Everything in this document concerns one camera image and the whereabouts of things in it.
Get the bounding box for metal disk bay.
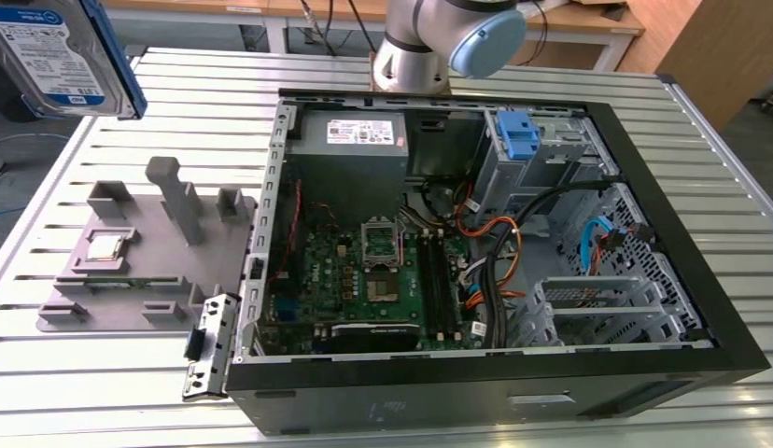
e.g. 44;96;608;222
525;274;699;349

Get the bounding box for metal socket cover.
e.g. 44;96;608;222
359;217;405;272

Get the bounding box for grey parts rack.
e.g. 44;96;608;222
34;156;260;335

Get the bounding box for black PC case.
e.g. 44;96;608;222
222;87;773;438

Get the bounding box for blue data wire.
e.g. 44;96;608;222
580;217;655;274

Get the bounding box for black graphics card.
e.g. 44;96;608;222
311;320;420;354

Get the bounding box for green motherboard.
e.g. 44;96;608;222
264;218;487;354

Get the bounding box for grey expansion slot latch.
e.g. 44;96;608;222
180;292;241;403

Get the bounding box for orange wire bundle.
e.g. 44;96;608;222
453;184;528;312

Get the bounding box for blue drive latch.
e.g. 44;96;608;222
495;109;540;159

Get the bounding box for black RAM slot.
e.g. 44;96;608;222
435;231;461;341
419;231;443;341

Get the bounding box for CPU socket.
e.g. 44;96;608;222
364;269;405;304

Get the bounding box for wooden desk white frame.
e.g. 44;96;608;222
102;0;288;53
267;0;648;72

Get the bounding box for metal drive cage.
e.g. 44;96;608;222
472;107;617;225

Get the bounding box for black mesh waste bin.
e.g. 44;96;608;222
0;41;50;123

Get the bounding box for silver CPU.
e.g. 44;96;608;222
85;235;126;261

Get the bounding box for hard disk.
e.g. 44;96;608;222
0;0;148;121

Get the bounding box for green RAM stick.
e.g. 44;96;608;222
84;277;178;288

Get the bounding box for wooden cabinet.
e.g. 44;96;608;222
621;0;773;134

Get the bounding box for black cable bundle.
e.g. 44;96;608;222
484;179;621;349

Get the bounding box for thin red wire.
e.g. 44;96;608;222
273;179;304;281

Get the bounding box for grey power supply unit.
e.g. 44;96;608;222
285;110;411;220

